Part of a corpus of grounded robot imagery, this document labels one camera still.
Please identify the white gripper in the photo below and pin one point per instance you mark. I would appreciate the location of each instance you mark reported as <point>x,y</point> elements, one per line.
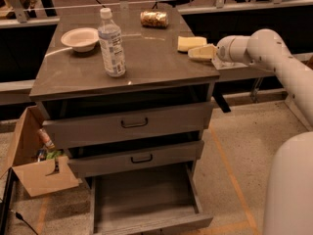
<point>225,52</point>

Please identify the yellow sponge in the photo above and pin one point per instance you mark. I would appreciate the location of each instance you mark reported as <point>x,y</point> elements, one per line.
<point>187,43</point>

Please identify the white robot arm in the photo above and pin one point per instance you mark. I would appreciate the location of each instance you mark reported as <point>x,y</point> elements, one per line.
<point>256,173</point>

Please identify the grey drawer cabinet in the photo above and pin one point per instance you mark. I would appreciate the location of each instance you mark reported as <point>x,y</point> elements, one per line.
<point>72,85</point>

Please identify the bottom grey drawer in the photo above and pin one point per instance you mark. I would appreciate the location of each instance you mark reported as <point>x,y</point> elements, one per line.
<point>160,200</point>

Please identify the grey drawer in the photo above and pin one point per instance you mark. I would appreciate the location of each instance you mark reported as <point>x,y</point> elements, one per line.
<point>160,200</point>
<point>102,129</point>
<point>136,159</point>

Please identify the top grey drawer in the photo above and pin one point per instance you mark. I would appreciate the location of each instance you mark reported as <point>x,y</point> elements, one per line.
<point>102,129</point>

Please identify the middle grey drawer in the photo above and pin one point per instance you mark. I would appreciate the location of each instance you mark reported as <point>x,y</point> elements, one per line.
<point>136,159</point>

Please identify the clear plastic water bottle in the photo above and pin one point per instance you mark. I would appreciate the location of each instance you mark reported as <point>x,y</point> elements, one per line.
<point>111,44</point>

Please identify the white paper bowl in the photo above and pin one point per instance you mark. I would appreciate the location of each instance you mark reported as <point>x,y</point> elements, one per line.
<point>81,40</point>

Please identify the snack packet in box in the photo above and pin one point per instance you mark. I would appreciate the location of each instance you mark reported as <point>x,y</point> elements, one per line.
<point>45,138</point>

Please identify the brown cardboard box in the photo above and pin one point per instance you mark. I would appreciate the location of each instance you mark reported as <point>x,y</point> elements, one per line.
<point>37,178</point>

